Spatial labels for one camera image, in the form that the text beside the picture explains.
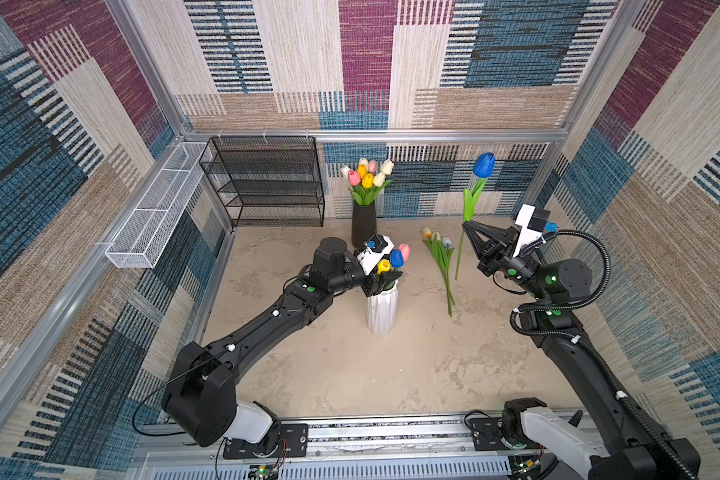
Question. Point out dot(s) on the black cylindrical vase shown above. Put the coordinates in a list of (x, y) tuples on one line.
[(364, 224)]

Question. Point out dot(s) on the blue tulip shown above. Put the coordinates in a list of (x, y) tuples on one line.
[(482, 169), (396, 259)]

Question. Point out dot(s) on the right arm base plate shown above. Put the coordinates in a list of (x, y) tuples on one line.
[(486, 436)]

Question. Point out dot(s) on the white wire mesh basket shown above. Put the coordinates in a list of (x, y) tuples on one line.
[(141, 241)]

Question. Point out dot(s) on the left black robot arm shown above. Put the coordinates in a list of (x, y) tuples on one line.
[(200, 395)]

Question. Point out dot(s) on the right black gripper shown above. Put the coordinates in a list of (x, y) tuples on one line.
[(496, 251)]

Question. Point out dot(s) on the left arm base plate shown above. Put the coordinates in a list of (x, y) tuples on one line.
[(288, 438)]

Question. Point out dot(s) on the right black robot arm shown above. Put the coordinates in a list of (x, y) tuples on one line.
[(630, 444)]

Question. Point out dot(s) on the black wire shelf rack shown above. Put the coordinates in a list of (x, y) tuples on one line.
[(267, 181)]

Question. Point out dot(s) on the cream white tulip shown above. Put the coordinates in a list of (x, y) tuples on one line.
[(387, 167)]

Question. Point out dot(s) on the white ribbed ceramic vase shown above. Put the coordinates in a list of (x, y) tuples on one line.
[(381, 310)]

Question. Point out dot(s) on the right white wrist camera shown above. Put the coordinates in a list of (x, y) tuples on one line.
[(532, 223)]

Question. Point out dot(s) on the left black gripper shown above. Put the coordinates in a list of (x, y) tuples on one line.
[(373, 287)]

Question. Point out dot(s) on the aluminium rail with cable duct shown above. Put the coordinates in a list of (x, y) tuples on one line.
[(430, 446)]

